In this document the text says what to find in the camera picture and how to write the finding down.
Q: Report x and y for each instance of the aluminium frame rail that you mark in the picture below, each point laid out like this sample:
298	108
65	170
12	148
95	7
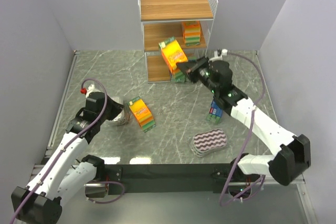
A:
48	191

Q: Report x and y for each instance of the purple wavy sponge pack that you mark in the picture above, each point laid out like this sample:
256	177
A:
205	143

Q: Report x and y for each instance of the black front base bar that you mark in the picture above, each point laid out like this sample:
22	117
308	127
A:
169	178

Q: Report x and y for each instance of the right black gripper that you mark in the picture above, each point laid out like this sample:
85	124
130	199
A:
196	69

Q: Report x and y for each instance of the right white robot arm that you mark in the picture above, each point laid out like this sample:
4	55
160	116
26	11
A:
290	154

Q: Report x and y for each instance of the orange sponge pack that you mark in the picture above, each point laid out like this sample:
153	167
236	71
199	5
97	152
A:
191	32
142	114
172	54

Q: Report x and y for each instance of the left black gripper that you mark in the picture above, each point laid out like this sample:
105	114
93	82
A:
115	107

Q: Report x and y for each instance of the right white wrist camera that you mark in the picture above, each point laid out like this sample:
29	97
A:
219	54

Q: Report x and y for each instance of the white wire wooden shelf rack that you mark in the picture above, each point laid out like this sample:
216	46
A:
161	19

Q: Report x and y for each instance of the silver mesh scrubber pack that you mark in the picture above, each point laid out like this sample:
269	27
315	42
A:
123	117

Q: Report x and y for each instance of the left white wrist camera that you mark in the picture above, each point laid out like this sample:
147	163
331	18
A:
89	90

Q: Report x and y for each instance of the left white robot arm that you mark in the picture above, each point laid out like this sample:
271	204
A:
43	198

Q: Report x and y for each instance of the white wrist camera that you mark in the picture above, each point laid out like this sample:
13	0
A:
219	54
89	90

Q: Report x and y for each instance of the blue green sponge pack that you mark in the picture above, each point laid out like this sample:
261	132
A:
191	57
178	77

